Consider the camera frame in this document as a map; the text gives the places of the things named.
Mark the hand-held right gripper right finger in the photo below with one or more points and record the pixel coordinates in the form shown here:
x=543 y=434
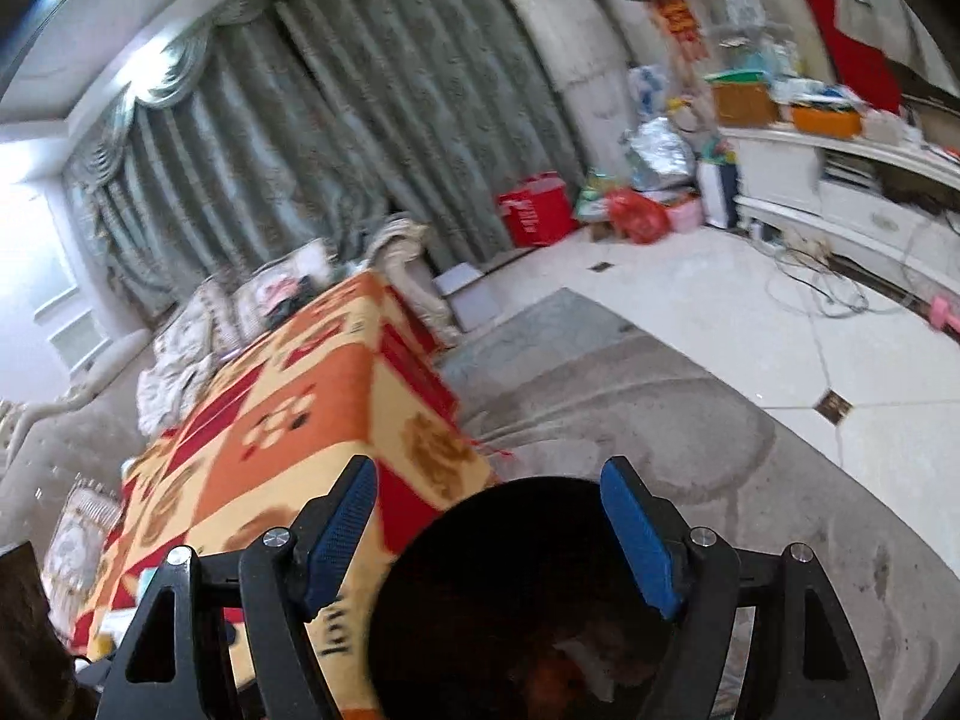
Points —
x=637 y=540

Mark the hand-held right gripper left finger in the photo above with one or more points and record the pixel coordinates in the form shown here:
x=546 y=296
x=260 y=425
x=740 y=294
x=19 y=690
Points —
x=341 y=540

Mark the black round trash bin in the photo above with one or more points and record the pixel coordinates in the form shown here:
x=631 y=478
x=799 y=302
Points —
x=510 y=555

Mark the orange red printed blanket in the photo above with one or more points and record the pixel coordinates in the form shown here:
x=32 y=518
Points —
x=300 y=390

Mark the pile of floral bedding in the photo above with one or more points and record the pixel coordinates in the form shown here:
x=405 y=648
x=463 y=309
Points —
x=202 y=330

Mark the floral pillow with fringe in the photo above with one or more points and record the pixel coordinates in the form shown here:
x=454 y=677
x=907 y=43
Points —
x=79 y=540

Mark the white flat box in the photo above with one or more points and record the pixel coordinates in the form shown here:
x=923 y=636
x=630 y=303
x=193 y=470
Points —
x=469 y=298

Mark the folded beige quilt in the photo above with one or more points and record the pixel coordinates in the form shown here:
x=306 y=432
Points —
x=409 y=270

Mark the grey tufted headboard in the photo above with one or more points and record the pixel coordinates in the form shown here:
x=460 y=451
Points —
x=60 y=450

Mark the red plastic bag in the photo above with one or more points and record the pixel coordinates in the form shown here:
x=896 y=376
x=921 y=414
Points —
x=637 y=217

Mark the pink plastic basin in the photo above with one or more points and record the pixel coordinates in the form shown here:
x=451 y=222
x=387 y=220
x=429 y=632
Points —
x=686 y=216

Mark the red shopping bag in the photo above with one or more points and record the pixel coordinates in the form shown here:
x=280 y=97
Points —
x=536 y=214

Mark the pink plastic toy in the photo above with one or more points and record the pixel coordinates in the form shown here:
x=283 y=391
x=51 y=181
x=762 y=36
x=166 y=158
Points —
x=946 y=315

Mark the silver foil bag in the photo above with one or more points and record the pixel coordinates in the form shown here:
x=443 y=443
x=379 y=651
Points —
x=660 y=154

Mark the white low cabinet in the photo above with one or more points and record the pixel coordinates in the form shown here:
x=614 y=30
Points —
x=855 y=195

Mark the grey green patterned curtain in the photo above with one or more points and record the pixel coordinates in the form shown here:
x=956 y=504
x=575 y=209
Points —
x=300 y=127

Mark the brown cardboard box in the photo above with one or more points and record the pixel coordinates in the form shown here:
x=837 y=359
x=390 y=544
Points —
x=744 y=103

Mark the orange basket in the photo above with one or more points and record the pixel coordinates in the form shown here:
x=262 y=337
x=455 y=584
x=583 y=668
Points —
x=825 y=121

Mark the white standing air conditioner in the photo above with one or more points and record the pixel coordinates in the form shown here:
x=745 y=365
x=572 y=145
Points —
x=577 y=52

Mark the red wall cloth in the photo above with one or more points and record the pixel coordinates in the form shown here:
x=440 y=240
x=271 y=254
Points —
x=840 y=15

